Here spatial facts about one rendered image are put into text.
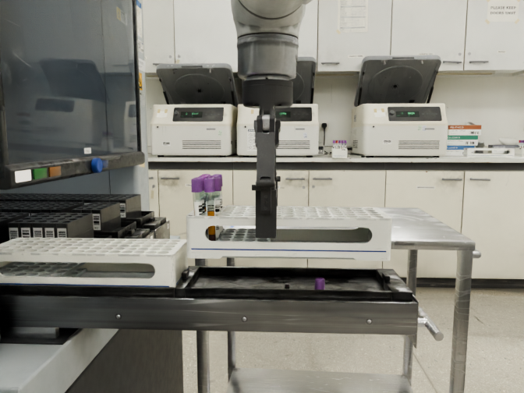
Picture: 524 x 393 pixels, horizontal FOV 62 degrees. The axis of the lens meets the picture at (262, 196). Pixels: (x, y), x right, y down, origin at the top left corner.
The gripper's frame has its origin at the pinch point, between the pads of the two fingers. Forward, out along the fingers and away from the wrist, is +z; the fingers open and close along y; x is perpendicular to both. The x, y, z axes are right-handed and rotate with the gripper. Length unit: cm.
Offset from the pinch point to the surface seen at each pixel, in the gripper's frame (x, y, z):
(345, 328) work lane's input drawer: -11.3, -6.8, 15.1
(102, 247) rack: 25.7, -1.2, 5.1
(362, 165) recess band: -56, 233, 7
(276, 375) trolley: -1, 65, 64
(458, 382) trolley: -41, 25, 41
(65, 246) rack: 31.8, -1.0, 5.1
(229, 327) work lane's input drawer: 5.2, -6.8, 15.3
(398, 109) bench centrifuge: -79, 235, -30
